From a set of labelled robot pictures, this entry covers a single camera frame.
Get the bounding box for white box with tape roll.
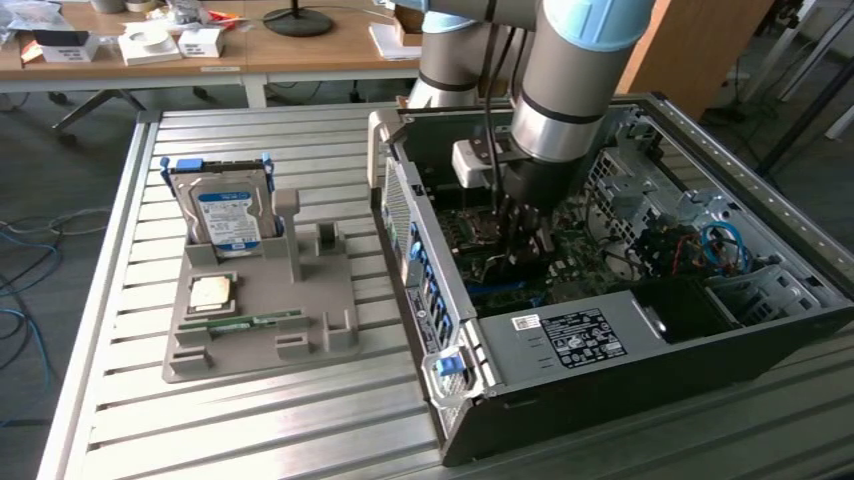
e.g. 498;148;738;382
118;24;183;66

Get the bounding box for green graphics card black cooler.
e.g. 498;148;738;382
459;249;559;289

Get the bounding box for CPU socket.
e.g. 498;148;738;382
459;208;502;246

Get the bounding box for red power wire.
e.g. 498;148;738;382
670;234;696;274

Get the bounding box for black and white box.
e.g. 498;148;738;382
31;29;102;64

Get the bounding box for open black PC case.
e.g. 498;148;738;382
365;92;854;469

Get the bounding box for hard disk in blue caddy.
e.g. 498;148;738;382
158;153;290;260

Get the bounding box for green RAM stick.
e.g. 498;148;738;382
178;310;306;332

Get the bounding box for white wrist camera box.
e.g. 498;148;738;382
451;138;513;190

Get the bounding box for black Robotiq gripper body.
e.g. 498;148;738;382
501;159;582;214

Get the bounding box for white box with label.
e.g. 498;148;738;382
178;27;227;59

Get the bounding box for black round lamp base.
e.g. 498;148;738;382
262;0;335;39

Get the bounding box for wooden desk white frame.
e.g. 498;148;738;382
0;0;613;109

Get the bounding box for grey plastic parts rack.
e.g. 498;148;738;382
163;188;366;386

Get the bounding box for white floor cable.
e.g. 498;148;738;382
0;207;112;236

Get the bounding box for blue expansion slot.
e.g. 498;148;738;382
466;279;533;297

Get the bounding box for perforated metal disk bay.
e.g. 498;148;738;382
586;147;689;266

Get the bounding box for green motherboard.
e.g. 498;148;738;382
426;182;642;319

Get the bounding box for black camera cable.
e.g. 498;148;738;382
481;24;519;216

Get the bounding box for wooden cabinet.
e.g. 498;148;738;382
613;0;780;121

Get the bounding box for blue floor cable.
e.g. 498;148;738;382
0;219;62;426

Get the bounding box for blue data wire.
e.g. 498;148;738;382
700;219;756;274

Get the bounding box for white paper booklet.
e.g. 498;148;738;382
369;22;423;61

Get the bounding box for CPU with metal lid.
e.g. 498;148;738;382
189;276;235;314

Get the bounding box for grey power supply unit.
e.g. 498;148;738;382
477;292;669;386

